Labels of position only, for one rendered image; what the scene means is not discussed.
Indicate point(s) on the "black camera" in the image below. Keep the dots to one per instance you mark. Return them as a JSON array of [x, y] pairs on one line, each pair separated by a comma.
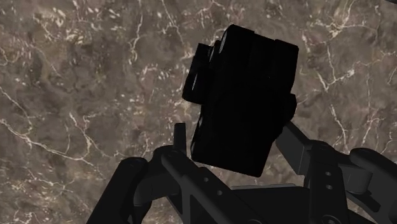
[[242, 102]]

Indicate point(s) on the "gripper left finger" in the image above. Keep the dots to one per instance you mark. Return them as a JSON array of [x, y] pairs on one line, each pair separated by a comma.
[[186, 183]]

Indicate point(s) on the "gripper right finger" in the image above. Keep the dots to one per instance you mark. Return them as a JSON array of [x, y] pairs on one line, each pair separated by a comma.
[[328, 173]]

